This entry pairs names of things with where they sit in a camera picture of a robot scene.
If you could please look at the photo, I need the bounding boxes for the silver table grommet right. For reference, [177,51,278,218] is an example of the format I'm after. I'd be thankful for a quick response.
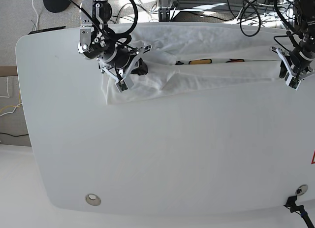
[295,184,308,196]

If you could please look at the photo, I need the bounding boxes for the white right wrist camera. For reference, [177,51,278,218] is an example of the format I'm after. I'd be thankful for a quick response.
[115,76,134,93]

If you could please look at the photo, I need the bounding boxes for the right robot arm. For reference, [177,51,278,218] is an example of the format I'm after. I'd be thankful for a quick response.
[78,0,150,82]

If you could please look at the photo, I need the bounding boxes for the red warning triangle sticker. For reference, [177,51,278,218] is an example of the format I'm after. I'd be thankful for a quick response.
[311,151,315,164]

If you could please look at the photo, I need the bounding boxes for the silver table grommet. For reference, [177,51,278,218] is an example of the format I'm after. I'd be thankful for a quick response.
[295,184,308,196]
[85,194,101,206]

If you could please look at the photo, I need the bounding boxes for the black clamp mount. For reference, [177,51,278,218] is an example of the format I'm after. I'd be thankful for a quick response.
[284,196,315,228]

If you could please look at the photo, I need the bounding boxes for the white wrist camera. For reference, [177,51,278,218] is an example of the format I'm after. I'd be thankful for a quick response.
[115,76,134,93]
[285,75,301,91]

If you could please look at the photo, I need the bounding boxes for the silver table grommet left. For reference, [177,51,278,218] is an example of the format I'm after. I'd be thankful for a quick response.
[85,194,101,206]

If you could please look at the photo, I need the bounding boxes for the yellow cable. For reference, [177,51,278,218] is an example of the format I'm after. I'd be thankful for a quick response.
[0,90,23,115]

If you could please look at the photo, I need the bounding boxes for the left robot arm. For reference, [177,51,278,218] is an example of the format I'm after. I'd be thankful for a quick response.
[135,0,315,83]

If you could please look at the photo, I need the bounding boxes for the round black stand base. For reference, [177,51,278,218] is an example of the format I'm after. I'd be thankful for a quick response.
[43,0,71,13]

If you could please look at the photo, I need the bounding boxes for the silver central frame post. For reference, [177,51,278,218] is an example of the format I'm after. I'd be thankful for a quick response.
[156,0,179,22]

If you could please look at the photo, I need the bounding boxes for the white printed T-shirt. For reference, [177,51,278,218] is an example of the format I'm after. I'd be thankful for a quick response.
[102,22,285,104]

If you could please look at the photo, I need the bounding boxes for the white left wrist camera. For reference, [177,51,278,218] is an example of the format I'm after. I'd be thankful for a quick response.
[285,75,301,91]

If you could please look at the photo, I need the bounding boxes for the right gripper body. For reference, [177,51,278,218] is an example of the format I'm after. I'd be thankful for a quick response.
[99,45,152,81]

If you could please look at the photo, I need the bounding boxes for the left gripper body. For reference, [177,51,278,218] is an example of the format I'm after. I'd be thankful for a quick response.
[271,46,315,79]

